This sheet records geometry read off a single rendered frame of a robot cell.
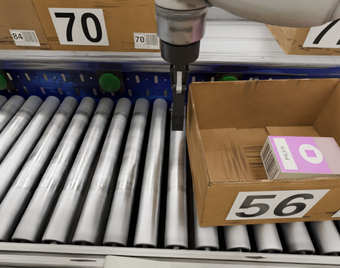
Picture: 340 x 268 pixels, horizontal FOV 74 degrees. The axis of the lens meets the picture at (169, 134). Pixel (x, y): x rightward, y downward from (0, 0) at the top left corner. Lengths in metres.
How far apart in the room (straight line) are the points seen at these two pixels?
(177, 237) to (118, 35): 0.61
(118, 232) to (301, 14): 0.47
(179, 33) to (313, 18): 0.20
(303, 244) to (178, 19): 0.49
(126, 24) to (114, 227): 0.57
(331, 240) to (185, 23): 0.51
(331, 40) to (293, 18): 0.61
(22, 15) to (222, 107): 0.65
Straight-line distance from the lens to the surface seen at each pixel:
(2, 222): 0.64
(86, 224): 0.55
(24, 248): 0.59
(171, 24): 0.40
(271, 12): 0.30
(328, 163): 0.62
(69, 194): 0.60
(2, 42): 0.97
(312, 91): 0.72
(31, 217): 0.61
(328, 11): 0.29
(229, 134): 0.68
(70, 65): 0.82
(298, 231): 0.58
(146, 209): 0.54
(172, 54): 0.43
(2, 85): 0.97
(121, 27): 0.78
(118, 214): 0.54
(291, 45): 0.86
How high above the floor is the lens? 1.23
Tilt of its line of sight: 46 degrees down
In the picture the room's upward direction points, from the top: straight up
